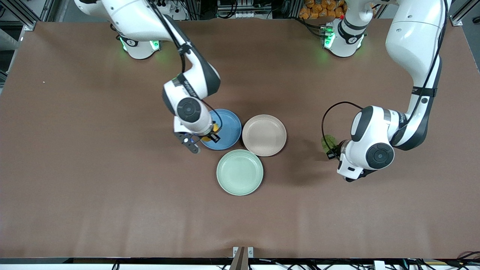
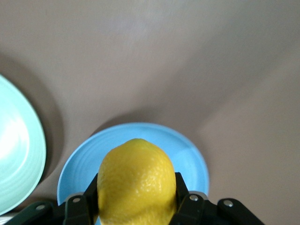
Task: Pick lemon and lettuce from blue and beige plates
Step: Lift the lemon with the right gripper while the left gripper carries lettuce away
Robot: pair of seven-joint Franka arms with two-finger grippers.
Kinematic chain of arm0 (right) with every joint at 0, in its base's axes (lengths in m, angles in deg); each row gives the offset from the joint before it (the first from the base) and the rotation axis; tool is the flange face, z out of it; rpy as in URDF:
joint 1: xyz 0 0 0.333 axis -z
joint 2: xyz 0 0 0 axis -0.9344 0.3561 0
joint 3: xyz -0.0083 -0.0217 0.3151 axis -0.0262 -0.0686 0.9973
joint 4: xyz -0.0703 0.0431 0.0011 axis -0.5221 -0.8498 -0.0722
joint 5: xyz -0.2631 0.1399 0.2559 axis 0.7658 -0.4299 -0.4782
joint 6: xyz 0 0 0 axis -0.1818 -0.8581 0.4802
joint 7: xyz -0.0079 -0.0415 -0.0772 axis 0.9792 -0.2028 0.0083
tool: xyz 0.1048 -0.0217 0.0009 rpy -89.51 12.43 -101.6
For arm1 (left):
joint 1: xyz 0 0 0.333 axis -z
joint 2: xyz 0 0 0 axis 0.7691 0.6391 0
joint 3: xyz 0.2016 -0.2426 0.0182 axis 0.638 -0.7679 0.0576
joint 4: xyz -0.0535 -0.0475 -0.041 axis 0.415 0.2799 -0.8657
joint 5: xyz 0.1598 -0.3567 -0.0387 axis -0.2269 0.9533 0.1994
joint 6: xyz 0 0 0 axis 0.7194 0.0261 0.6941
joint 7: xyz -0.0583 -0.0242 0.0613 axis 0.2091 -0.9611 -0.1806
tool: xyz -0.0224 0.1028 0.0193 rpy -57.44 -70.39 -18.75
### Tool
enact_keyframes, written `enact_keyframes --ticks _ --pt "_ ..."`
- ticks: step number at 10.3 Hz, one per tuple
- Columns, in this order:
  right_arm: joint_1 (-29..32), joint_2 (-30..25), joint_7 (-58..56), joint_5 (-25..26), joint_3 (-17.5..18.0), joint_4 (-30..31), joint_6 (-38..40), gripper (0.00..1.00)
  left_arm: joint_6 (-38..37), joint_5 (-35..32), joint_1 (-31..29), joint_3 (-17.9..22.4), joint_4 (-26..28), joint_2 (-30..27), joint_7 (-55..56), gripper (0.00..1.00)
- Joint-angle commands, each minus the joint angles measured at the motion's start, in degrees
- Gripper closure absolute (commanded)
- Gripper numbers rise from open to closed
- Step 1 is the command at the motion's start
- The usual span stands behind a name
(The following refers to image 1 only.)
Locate yellow lemon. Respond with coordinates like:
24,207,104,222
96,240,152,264
202,123,220,142

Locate green lettuce leaf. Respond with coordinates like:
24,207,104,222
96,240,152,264
321,134,338,153

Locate blue round plate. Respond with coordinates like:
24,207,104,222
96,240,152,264
199,109,242,151

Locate mint green round plate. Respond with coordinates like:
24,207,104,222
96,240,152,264
216,149,264,196

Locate beige round plate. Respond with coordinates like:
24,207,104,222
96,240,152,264
242,114,287,157

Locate white power strip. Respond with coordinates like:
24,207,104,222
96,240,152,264
152,0,188,21

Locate orange snack bag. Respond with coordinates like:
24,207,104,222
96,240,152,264
299,0,346,19

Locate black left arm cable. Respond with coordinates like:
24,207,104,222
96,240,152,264
321,0,449,150

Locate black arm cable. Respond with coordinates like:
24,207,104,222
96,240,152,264
321,0,449,150
148,0,222,132

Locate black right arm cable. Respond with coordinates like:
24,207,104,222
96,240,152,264
148,0,222,132

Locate metal table edge bracket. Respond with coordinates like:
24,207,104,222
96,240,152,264
232,246,254,270

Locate black floor cable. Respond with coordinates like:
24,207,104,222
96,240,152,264
457,250,480,267

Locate aluminium frame profile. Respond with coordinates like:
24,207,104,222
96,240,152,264
449,0,480,27
0,0,37,31

